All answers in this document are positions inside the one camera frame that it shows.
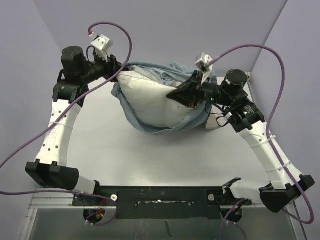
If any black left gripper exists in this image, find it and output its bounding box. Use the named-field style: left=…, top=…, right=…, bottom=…
left=79, top=51, right=127, bottom=84

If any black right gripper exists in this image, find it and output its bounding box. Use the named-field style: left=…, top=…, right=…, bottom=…
left=167, top=69, right=234, bottom=108

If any blue-grey pillowcase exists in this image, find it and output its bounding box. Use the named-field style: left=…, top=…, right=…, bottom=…
left=111, top=61, right=221, bottom=135

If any cream white pillow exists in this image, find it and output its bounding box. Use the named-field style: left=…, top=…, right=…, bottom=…
left=117, top=64, right=210, bottom=131

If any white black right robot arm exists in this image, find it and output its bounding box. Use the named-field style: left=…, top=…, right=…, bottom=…
left=167, top=69, right=315, bottom=213

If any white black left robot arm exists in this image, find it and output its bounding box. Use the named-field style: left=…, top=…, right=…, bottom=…
left=25, top=46, right=122, bottom=206

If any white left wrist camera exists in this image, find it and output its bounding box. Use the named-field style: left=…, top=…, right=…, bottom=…
left=88, top=30, right=113, bottom=63

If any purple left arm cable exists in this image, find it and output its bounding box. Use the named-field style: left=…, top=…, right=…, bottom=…
left=0, top=21, right=133, bottom=227

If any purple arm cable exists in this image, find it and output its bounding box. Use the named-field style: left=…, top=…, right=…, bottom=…
left=0, top=21, right=133, bottom=227
left=199, top=44, right=315, bottom=240

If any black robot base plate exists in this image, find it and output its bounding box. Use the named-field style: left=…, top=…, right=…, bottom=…
left=72, top=186, right=238, bottom=220

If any aluminium frame rail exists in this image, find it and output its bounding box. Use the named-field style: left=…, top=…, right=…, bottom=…
left=25, top=69, right=315, bottom=224

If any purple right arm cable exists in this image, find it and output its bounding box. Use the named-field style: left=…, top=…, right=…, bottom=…
left=199, top=44, right=315, bottom=240

